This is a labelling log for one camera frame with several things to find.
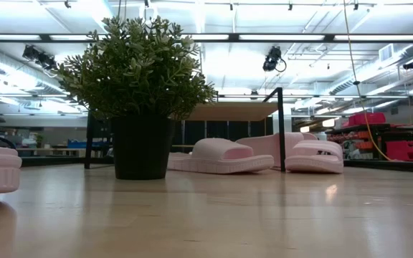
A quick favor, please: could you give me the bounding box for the artificial green plant black pot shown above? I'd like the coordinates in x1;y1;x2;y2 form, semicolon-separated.
54;14;217;181

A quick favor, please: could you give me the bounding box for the yellow cable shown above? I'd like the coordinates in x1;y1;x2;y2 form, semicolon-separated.
341;0;396;162

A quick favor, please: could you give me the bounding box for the black ceiling-mounted camera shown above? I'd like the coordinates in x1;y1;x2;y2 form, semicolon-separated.
22;44;57;71

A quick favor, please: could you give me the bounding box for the red plastic bin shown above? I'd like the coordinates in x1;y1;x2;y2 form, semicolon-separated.
385;140;413;163
341;112;387;128

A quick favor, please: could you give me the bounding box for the wooden shelf black metal frame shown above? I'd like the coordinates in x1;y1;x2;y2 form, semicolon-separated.
83;87;287;173

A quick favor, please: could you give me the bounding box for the black storage rack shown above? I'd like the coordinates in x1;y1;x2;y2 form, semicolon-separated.
325;123;413;162

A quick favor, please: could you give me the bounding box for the black partition panel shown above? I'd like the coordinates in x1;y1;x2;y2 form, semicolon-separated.
172;120;275;144

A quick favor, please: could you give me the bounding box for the black overhead camera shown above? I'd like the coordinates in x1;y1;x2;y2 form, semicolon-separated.
262;45;288;73

